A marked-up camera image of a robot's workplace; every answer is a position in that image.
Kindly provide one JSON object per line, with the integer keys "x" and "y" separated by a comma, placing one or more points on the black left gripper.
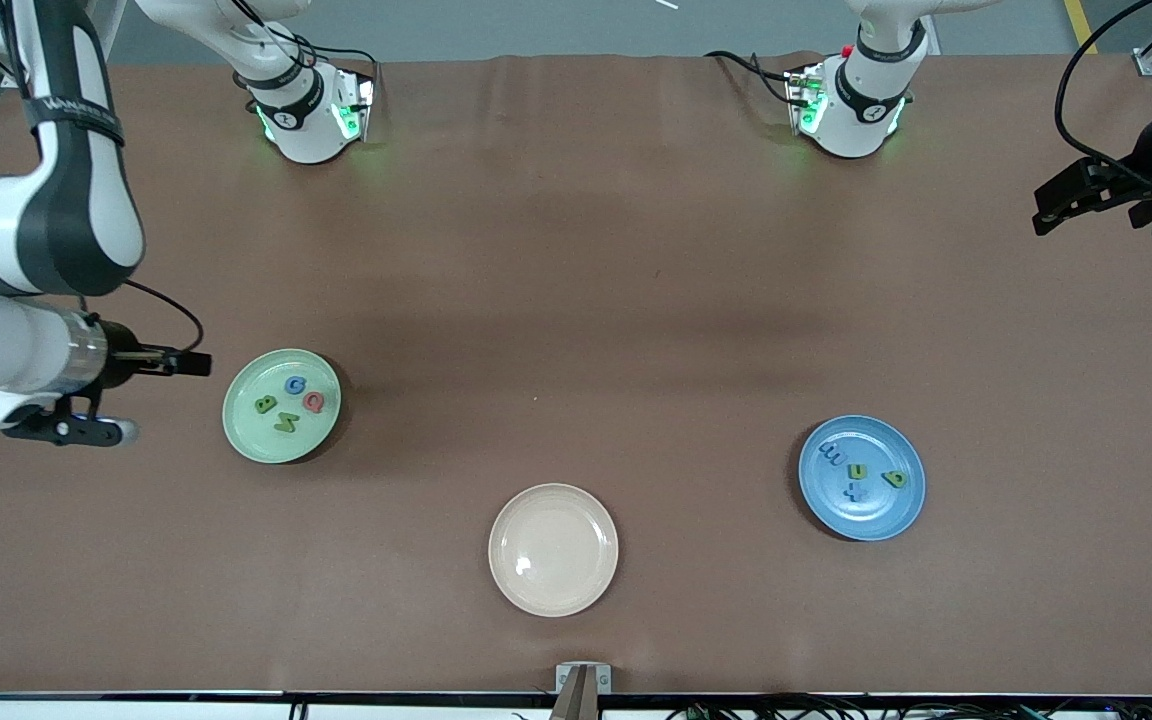
{"x": 1140, "y": 176}

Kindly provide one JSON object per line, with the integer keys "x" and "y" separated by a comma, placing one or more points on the blue letter G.
{"x": 288, "y": 386}

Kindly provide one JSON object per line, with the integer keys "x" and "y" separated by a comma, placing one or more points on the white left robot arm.
{"x": 866, "y": 100}

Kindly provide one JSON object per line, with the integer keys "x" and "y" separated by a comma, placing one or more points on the blue lowercase letter x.
{"x": 854, "y": 491}

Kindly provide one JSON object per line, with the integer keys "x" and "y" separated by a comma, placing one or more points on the green letter B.
{"x": 264, "y": 404}

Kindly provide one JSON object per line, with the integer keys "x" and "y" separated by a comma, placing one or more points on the light green plate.
{"x": 281, "y": 445}

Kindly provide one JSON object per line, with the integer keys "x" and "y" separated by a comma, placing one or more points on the green lowercase letter u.
{"x": 857, "y": 471}

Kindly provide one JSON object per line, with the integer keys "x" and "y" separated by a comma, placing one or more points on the green letter N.
{"x": 287, "y": 422}

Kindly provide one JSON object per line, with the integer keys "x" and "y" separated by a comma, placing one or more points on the green lowercase letter p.
{"x": 894, "y": 479}

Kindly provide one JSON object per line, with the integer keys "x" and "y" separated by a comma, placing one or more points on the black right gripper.
{"x": 120, "y": 357}

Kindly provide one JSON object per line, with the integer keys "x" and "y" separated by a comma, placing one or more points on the blue lowercase letter m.
{"x": 830, "y": 459}

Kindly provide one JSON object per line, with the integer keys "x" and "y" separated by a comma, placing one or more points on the pink letter Q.
{"x": 306, "y": 402}

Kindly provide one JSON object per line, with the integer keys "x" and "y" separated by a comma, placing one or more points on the blue plate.
{"x": 886, "y": 515}

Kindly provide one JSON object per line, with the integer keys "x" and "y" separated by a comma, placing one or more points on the brown table mat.
{"x": 576, "y": 250}

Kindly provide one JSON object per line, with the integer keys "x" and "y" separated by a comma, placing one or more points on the beige plate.
{"x": 553, "y": 550}

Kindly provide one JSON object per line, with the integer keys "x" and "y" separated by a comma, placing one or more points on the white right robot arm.
{"x": 86, "y": 200}

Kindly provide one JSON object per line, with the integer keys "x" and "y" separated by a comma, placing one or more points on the silver metal bracket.
{"x": 562, "y": 672}

